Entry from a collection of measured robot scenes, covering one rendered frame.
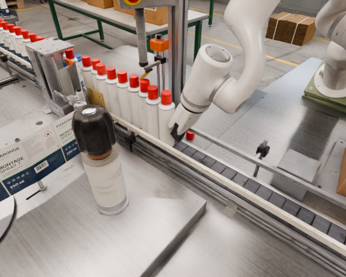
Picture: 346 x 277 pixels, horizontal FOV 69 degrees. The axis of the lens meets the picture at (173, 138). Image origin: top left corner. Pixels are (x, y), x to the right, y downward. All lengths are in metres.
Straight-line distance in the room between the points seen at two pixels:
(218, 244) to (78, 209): 0.38
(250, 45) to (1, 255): 0.72
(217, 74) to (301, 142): 0.58
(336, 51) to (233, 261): 0.82
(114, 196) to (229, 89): 0.38
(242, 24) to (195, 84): 0.16
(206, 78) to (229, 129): 0.48
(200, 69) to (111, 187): 0.34
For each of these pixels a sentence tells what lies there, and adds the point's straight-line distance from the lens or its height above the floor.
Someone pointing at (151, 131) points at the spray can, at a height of 0.93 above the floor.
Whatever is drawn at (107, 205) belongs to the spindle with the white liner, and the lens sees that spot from 0.68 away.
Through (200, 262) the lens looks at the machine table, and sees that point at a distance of 0.69.
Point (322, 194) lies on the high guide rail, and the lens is 0.72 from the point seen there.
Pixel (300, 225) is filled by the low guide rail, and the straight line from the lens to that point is 0.70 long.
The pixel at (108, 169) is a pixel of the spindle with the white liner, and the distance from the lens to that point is 0.58.
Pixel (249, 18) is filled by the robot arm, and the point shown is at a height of 1.32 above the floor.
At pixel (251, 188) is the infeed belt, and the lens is 0.77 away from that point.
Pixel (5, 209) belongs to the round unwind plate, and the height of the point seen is 0.89.
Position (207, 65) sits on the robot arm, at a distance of 0.58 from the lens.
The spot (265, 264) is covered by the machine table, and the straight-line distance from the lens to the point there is 0.72.
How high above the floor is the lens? 1.46
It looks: 40 degrees down
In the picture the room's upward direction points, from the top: straight up
